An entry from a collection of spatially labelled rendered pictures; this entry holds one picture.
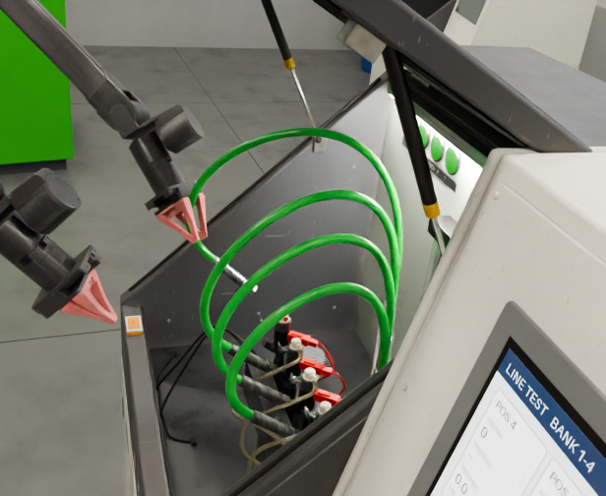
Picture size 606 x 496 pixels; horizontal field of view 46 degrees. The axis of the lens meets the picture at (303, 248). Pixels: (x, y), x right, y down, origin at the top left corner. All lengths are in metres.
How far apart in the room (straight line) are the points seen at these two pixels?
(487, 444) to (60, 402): 2.21
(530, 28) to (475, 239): 3.31
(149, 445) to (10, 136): 3.45
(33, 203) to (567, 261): 0.64
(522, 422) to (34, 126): 4.03
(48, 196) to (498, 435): 0.61
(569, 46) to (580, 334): 3.57
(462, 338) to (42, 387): 2.25
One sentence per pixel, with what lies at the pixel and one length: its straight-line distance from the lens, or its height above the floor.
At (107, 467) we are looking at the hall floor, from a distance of 2.55.
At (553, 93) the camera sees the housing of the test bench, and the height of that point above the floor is 1.50.
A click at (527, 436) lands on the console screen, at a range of 0.70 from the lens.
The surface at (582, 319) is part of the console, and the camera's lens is 0.67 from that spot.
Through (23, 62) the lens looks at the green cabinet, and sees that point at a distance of 4.41.
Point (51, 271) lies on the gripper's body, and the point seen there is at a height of 1.29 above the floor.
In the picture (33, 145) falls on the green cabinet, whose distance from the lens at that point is 4.56.
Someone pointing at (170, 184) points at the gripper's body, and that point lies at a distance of 1.27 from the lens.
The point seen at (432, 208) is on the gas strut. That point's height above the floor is 1.47.
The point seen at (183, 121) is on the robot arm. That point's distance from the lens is 1.27.
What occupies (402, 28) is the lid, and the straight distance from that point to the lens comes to 0.71.
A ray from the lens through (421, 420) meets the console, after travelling 0.85.
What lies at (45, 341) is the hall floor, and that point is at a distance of 3.11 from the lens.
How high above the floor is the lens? 1.80
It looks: 28 degrees down
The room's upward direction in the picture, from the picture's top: 6 degrees clockwise
